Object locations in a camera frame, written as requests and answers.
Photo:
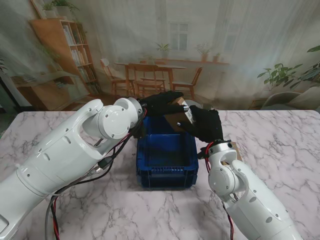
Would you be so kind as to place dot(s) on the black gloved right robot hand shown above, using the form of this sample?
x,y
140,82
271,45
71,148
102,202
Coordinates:
x,y
206,125

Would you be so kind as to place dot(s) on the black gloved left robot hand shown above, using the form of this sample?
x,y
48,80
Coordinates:
x,y
160,105

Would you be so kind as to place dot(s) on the small cardboard package with label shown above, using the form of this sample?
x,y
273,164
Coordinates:
x,y
178,118

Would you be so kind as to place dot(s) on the long cardboard package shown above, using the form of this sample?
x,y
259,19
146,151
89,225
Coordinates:
x,y
236,150

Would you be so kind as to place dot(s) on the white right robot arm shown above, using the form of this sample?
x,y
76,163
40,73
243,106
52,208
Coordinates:
x,y
250,200

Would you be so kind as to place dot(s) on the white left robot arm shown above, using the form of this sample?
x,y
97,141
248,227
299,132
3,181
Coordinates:
x,y
55,165

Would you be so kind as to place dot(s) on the blue plastic turnover box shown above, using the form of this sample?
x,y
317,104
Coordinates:
x,y
166,157

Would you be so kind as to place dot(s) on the printed room scene backdrop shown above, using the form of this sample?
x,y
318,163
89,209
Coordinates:
x,y
160,50

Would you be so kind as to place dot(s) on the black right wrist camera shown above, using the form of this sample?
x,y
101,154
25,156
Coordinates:
x,y
203,153

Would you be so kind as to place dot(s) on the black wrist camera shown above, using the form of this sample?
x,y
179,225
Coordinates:
x,y
138,130
203,153

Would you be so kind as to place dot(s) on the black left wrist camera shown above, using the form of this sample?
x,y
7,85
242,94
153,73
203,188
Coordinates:
x,y
138,130

